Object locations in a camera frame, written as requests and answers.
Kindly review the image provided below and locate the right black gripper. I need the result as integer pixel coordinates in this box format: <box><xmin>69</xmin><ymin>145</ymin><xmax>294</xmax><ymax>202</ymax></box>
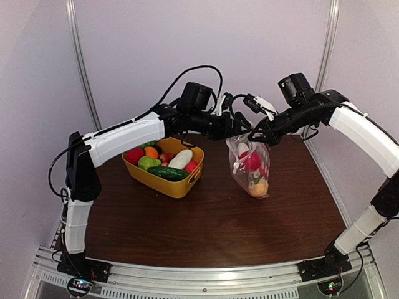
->
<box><xmin>248</xmin><ymin>101</ymin><xmax>317</xmax><ymax>146</ymax></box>

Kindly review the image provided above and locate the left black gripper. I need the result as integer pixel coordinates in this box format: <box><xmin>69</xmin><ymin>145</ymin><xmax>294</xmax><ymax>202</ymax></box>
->
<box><xmin>190</xmin><ymin>110</ymin><xmax>254</xmax><ymax>141</ymax></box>

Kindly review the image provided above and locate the clear zip top bag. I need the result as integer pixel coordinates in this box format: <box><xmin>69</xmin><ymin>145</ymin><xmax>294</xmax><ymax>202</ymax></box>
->
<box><xmin>225</xmin><ymin>135</ymin><xmax>270</xmax><ymax>199</ymax></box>

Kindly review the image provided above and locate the large red tomato toy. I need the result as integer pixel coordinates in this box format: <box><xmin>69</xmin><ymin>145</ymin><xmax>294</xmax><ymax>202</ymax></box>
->
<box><xmin>243</xmin><ymin>153</ymin><xmax>262</xmax><ymax>172</ymax></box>

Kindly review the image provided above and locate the yellow cauliflower toy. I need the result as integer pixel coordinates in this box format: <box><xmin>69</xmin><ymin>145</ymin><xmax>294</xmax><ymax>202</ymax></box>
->
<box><xmin>248</xmin><ymin>182</ymin><xmax>269</xmax><ymax>199</ymax></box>

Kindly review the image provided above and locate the white cabbage toy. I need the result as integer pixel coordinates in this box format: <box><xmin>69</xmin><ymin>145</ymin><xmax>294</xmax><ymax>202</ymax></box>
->
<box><xmin>238</xmin><ymin>142</ymin><xmax>251</xmax><ymax>159</ymax></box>

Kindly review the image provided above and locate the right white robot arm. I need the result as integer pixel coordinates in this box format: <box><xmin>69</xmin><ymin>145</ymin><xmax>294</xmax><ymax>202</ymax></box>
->
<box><xmin>244</xmin><ymin>73</ymin><xmax>398</xmax><ymax>275</ymax></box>

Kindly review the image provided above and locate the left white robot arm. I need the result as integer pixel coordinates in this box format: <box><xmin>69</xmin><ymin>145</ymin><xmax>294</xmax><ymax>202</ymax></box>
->
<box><xmin>64</xmin><ymin>82</ymin><xmax>250</xmax><ymax>277</ymax></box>

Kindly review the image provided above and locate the pink radish toy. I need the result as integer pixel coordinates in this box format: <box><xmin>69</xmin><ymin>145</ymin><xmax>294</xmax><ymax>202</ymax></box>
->
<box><xmin>184</xmin><ymin>160</ymin><xmax>198</xmax><ymax>173</ymax></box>

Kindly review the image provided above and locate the white eggplant toy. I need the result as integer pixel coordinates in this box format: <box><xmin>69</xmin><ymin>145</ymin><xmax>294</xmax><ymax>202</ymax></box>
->
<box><xmin>168</xmin><ymin>149</ymin><xmax>193</xmax><ymax>169</ymax></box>

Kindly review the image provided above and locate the green cucumber toy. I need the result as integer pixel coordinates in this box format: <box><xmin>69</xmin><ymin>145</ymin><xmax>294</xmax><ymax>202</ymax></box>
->
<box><xmin>147</xmin><ymin>166</ymin><xmax>190</xmax><ymax>182</ymax></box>

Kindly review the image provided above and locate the green grapes toy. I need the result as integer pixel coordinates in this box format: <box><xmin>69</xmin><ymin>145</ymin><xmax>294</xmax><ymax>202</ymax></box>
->
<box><xmin>140</xmin><ymin>141</ymin><xmax>156</xmax><ymax>149</ymax></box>

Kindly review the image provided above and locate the orange fruit toy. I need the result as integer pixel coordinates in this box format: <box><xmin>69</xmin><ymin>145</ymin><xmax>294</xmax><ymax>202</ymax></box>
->
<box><xmin>144</xmin><ymin>146</ymin><xmax>159</xmax><ymax>159</ymax></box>

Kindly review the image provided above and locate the light green pepper toy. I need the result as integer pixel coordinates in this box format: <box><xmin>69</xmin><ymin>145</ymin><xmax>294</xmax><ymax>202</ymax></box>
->
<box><xmin>137</xmin><ymin>156</ymin><xmax>161</xmax><ymax>171</ymax></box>

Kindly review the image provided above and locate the small red fruit toy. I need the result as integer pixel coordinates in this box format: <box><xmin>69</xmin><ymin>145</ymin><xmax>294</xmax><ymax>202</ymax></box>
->
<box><xmin>125</xmin><ymin>147</ymin><xmax>145</xmax><ymax>166</ymax></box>

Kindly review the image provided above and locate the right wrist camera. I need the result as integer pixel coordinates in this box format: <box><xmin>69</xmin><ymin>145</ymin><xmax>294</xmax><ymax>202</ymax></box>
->
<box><xmin>243</xmin><ymin>94</ymin><xmax>278</xmax><ymax>121</ymax></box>

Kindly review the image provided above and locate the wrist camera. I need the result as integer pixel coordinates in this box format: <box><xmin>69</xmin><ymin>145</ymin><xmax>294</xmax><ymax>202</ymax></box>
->
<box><xmin>243</xmin><ymin>94</ymin><xmax>278</xmax><ymax>121</ymax></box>
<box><xmin>214</xmin><ymin>92</ymin><xmax>233</xmax><ymax>116</ymax></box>

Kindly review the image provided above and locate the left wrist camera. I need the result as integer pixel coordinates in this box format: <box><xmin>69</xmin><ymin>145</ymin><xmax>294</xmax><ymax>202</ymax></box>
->
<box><xmin>214</xmin><ymin>92</ymin><xmax>233</xmax><ymax>116</ymax></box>

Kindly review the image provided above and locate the right black cable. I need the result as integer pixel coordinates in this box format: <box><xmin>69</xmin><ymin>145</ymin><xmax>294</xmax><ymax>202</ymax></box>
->
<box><xmin>229</xmin><ymin>93</ymin><xmax>250</xmax><ymax>121</ymax></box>

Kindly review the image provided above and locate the black cable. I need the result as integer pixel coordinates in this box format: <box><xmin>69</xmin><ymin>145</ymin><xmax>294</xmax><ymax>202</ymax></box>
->
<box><xmin>48</xmin><ymin>65</ymin><xmax>224</xmax><ymax>199</ymax></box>
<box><xmin>229</xmin><ymin>93</ymin><xmax>250</xmax><ymax>121</ymax></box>

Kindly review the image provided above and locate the left black cable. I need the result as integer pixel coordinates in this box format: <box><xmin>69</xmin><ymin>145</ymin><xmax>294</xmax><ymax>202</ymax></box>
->
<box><xmin>48</xmin><ymin>65</ymin><xmax>224</xmax><ymax>199</ymax></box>

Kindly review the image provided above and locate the right aluminium frame post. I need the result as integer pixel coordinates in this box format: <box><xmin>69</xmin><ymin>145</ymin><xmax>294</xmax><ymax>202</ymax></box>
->
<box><xmin>315</xmin><ymin>0</ymin><xmax>340</xmax><ymax>92</ymax></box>

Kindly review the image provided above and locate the aluminium frame post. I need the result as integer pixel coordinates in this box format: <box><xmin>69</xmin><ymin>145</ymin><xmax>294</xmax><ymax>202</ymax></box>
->
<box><xmin>315</xmin><ymin>0</ymin><xmax>340</xmax><ymax>92</ymax></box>
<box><xmin>65</xmin><ymin>0</ymin><xmax>102</xmax><ymax>130</ymax></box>

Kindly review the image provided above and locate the aluminium front rail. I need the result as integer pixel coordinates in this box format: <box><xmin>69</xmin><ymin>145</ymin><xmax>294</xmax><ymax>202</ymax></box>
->
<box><xmin>24</xmin><ymin>245</ymin><xmax>383</xmax><ymax>299</ymax></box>

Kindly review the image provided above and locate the left aluminium frame post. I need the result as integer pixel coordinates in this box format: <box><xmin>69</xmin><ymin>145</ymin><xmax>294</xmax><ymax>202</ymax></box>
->
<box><xmin>65</xmin><ymin>0</ymin><xmax>102</xmax><ymax>130</ymax></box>

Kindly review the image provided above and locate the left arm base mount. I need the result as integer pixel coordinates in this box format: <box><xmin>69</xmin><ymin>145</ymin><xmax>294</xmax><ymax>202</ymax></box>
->
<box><xmin>57</xmin><ymin>255</ymin><xmax>111</xmax><ymax>298</ymax></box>

